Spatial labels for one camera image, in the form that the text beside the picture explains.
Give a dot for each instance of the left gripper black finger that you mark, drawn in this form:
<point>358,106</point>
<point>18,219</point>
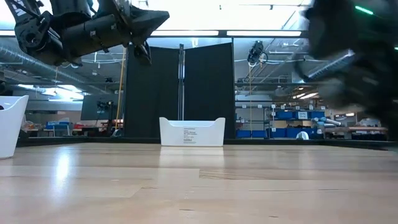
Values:
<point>146,23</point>
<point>143,55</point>

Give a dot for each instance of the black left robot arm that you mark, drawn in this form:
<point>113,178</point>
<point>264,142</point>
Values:
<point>34,37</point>

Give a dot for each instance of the grey background robot arm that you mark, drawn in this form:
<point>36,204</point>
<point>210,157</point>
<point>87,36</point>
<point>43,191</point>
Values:
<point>331,122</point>

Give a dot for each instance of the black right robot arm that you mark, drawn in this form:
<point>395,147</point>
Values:
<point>335,28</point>

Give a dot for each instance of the metal screen hinge pole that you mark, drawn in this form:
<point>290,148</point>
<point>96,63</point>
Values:
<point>181,81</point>

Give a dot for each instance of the black screen panel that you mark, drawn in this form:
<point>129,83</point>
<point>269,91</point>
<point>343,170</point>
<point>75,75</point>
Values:
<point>158,99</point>
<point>208,87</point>

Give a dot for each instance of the blue storage bin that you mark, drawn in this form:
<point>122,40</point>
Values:
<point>243,133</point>
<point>317,115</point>
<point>280,133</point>
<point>314,132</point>
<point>284,115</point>
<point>258,133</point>

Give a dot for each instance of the dark monitor screen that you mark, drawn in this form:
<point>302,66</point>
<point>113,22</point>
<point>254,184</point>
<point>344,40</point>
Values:
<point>90,109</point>

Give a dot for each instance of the white bin with label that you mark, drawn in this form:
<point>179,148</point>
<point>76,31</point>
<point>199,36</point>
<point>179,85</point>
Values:
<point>174,133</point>

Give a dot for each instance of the white round fan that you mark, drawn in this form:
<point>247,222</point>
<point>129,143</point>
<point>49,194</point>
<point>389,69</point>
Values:
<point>302,135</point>

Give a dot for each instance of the black hanging equipment cluster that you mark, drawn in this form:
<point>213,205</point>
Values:
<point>256,51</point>

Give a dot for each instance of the plain white plastic bin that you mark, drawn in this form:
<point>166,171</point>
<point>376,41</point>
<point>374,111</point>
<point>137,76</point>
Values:
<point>11,133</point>

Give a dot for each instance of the silver ventilation duct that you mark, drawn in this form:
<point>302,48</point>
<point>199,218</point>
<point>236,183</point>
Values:
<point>329,67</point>
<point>53,72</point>

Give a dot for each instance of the camera on tripod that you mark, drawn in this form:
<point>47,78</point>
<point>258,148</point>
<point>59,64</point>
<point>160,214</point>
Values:
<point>104,105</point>

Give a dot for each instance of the black overhead frame beam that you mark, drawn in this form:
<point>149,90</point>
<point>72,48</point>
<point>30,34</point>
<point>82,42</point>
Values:
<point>222,33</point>

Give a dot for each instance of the black aluminium table frame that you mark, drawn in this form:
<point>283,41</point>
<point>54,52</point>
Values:
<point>93,140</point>

